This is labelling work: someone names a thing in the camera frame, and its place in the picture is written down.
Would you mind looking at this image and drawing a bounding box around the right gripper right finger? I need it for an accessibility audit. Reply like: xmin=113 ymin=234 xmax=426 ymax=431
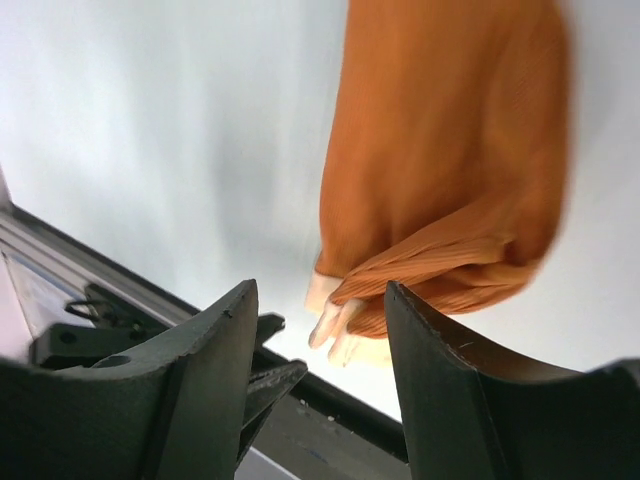
xmin=384 ymin=282 xmax=639 ymax=479

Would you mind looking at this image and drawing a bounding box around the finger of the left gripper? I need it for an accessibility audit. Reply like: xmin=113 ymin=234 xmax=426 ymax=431
xmin=236 ymin=360 xmax=308 ymax=463

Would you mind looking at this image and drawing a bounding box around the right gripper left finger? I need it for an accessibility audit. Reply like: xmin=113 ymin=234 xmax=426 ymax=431
xmin=1 ymin=280 xmax=258 ymax=479

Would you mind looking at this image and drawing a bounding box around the orange brown underwear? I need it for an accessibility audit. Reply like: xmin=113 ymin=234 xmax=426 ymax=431
xmin=306 ymin=1 xmax=571 ymax=367

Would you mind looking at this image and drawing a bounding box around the aluminium front rail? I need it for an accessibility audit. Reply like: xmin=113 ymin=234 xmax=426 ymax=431
xmin=1 ymin=208 xmax=198 ymax=326

